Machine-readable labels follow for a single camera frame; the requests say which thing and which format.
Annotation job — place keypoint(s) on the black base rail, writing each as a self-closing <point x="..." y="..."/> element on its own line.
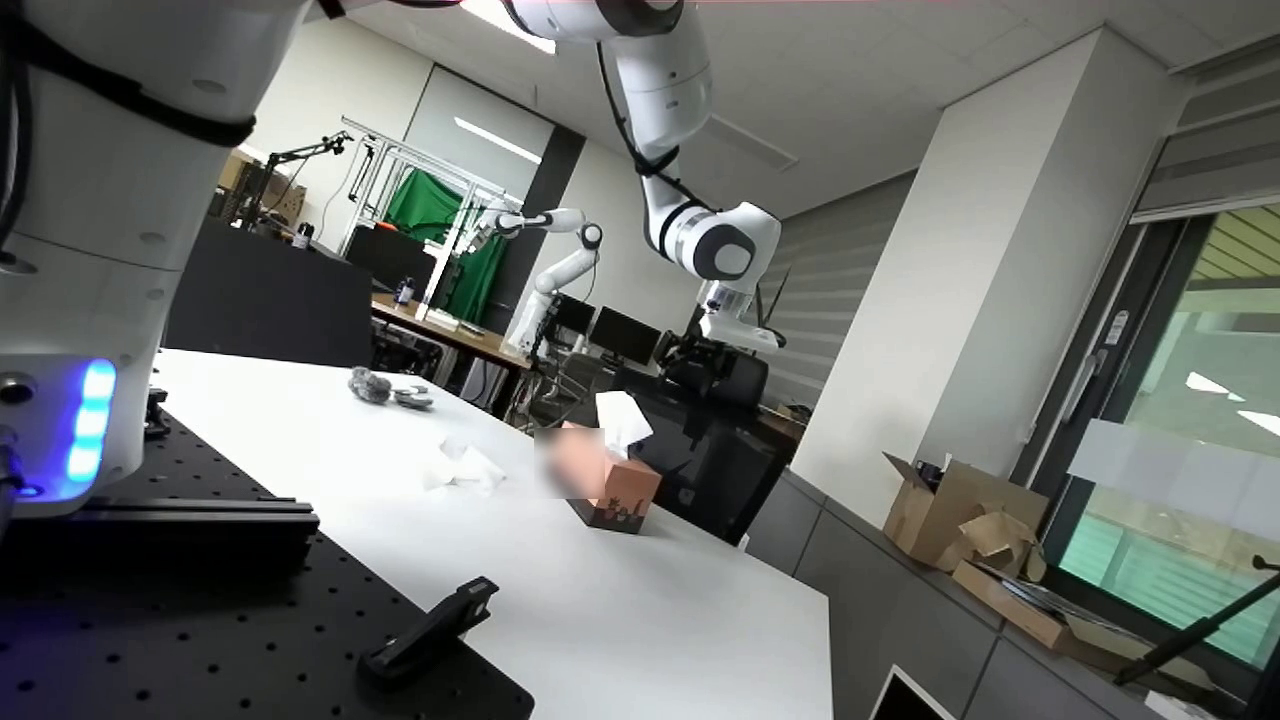
<point x="162" y="539"/>

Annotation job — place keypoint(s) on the black camera tripod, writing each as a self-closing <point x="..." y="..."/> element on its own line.
<point x="1200" y="625"/>

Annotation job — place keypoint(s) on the green cloth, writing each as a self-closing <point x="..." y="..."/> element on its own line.
<point x="421" y="205"/>

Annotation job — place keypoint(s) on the crumpled grey cloth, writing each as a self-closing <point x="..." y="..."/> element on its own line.
<point x="370" y="384"/>

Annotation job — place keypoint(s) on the flat cardboard piece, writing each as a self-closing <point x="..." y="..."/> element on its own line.
<point x="1020" y="615"/>

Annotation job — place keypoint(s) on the small cardboard box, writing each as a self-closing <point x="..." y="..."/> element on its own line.
<point x="996" y="543"/>

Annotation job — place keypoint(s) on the open cardboard box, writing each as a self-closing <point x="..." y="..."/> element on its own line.
<point x="935" y="512"/>

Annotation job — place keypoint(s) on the black articulated boom stand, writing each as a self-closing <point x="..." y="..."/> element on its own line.
<point x="305" y="149"/>

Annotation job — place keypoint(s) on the pink tissue box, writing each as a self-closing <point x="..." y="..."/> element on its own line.
<point x="603" y="483"/>

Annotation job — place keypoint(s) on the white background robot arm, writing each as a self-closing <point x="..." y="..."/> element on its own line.
<point x="553" y="281"/>

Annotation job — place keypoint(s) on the wooden desk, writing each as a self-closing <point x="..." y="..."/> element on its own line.
<point x="454" y="337"/>

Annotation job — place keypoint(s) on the black perforated breadboard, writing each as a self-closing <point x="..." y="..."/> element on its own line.
<point x="200" y="644"/>

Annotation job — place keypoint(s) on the grey low cabinet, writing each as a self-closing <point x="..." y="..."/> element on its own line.
<point x="883" y="615"/>

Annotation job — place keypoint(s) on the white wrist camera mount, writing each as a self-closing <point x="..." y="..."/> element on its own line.
<point x="742" y="329"/>

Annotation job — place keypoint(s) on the black partition panel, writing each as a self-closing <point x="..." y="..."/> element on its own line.
<point x="267" y="300"/>

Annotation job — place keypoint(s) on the black office chair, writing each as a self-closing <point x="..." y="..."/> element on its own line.
<point x="705" y="441"/>

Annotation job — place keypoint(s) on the small white plastic piece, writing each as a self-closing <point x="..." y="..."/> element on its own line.
<point x="412" y="399"/>

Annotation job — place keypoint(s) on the large black monitor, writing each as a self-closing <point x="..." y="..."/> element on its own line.
<point x="394" y="262"/>

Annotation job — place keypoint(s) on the small black monitor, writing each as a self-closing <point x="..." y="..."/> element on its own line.
<point x="627" y="337"/>

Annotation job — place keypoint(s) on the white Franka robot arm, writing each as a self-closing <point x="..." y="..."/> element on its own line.
<point x="104" y="175"/>

